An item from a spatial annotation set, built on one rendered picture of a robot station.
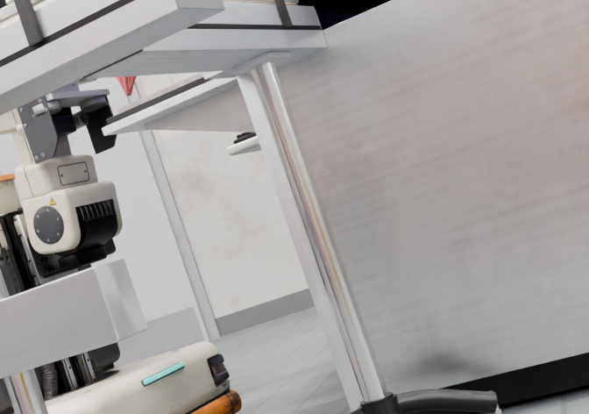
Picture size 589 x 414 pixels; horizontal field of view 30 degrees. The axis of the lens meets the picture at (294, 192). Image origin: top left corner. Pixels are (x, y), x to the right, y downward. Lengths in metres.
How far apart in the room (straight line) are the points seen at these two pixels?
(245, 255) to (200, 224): 0.35
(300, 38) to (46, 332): 0.83
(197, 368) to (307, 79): 1.09
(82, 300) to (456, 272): 0.87
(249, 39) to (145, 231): 5.10
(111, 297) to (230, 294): 5.30
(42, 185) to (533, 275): 1.38
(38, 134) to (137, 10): 1.42
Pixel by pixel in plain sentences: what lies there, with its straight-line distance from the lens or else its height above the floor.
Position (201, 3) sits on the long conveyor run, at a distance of 1.59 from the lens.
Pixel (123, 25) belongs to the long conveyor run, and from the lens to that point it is 1.59.
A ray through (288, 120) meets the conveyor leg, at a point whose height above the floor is 0.71.
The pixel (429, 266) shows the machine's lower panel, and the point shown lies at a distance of 2.30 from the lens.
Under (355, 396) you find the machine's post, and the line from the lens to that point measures 2.43.
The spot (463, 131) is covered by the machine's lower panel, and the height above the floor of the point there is 0.58.
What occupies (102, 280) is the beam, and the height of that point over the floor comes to 0.53.
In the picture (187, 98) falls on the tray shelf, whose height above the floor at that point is 0.86.
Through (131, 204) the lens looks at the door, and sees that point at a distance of 7.11.
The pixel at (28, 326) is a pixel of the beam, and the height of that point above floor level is 0.50.
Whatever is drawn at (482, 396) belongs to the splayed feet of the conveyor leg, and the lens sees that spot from 2.22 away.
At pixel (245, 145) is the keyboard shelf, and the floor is 0.79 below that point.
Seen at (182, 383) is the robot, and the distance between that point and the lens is 3.07.
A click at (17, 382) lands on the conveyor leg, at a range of 1.86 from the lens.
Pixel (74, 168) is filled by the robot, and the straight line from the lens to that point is 3.07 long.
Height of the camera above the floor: 0.51
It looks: 2 degrees up
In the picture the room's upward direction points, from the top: 19 degrees counter-clockwise
